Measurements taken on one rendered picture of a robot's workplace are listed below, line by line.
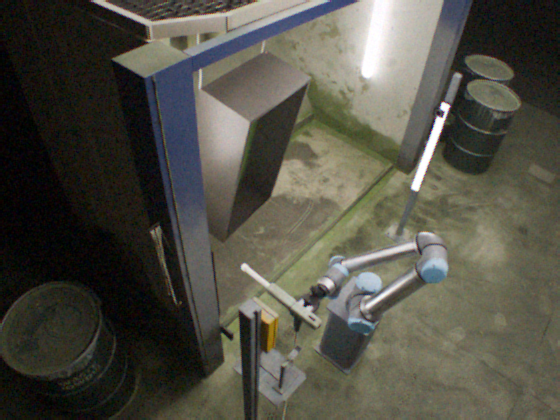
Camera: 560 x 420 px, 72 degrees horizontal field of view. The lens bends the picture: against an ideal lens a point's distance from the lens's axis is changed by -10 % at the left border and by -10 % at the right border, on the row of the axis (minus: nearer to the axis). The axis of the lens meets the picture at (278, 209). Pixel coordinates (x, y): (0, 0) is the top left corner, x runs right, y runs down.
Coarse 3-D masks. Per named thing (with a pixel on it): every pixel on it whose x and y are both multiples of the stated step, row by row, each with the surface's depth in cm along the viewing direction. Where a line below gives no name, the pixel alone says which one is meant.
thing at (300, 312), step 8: (248, 272) 205; (264, 280) 201; (272, 288) 197; (272, 296) 198; (280, 296) 194; (288, 296) 194; (288, 304) 191; (296, 304) 191; (296, 312) 189; (304, 312) 188; (296, 320) 196; (304, 320) 187; (312, 320) 186; (320, 320) 186; (296, 328) 201; (312, 328) 187
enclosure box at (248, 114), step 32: (256, 64) 242; (288, 64) 249; (224, 96) 219; (256, 96) 225; (288, 96) 234; (224, 128) 227; (256, 128) 302; (288, 128) 283; (224, 160) 244; (256, 160) 324; (224, 192) 264; (256, 192) 340; (224, 224) 288
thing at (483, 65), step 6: (468, 60) 451; (474, 60) 454; (480, 60) 455; (486, 60) 457; (492, 60) 457; (474, 66) 443; (480, 66) 444; (486, 66) 445; (492, 66) 447; (498, 66) 449; (504, 66) 449; (480, 72) 434; (486, 72) 435; (492, 72) 436; (498, 72) 438; (504, 72) 440; (510, 72) 440; (498, 78) 427; (504, 78) 429
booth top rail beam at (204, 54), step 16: (320, 0) 163; (336, 0) 167; (352, 0) 177; (272, 16) 148; (288, 16) 150; (304, 16) 157; (320, 16) 165; (240, 32) 137; (256, 32) 141; (272, 32) 148; (192, 48) 128; (208, 48) 128; (224, 48) 133; (240, 48) 139; (192, 64) 127; (208, 64) 132
